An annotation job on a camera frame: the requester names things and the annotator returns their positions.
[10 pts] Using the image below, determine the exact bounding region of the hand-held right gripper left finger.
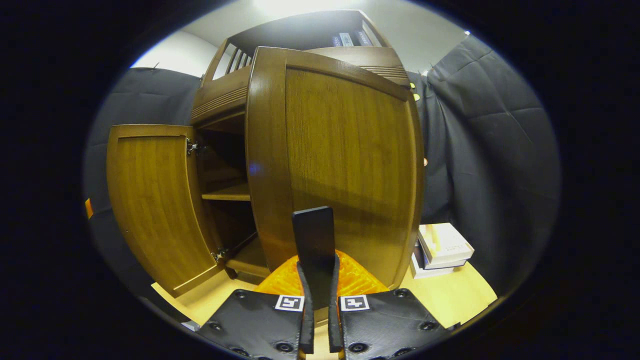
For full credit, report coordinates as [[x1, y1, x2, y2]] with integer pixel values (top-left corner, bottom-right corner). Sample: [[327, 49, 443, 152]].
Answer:
[[197, 257, 315, 360]]

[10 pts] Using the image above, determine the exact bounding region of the wooden cabinet door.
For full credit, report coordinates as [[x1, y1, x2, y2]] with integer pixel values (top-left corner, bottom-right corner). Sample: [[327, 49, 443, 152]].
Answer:
[[245, 46, 426, 326], [106, 124, 226, 298]]

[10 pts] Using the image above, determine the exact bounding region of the thin grey book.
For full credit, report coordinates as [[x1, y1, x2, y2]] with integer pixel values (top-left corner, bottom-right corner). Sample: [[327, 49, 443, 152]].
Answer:
[[422, 257, 468, 271]]

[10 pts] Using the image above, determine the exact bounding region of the wooden inner shelf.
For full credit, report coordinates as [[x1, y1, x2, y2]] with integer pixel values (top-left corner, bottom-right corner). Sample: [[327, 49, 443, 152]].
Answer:
[[201, 184, 251, 202]]

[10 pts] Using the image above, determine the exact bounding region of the brown wooden double-door shoe cabinet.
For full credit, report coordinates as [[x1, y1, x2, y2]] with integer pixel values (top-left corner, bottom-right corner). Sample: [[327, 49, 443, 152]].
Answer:
[[190, 10, 426, 281]]

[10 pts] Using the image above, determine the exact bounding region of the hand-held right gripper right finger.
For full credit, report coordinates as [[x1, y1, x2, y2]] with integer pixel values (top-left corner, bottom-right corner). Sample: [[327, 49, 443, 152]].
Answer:
[[327, 252, 453, 360]]

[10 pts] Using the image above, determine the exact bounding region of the black backdrop cloth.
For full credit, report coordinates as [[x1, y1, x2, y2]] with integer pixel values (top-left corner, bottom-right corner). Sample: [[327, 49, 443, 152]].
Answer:
[[82, 34, 562, 301]]

